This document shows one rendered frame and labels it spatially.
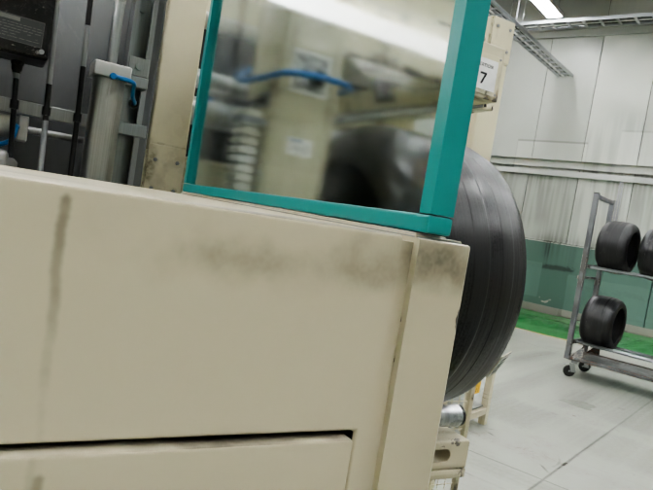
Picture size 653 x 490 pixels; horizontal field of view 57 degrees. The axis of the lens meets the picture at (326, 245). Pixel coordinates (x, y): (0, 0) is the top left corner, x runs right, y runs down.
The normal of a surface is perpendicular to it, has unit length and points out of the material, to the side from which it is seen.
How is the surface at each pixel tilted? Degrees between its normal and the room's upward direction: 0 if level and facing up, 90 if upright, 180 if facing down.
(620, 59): 90
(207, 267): 90
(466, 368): 121
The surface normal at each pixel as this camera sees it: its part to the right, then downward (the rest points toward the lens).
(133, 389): 0.48, 0.12
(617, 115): -0.62, -0.06
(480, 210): 0.50, -0.37
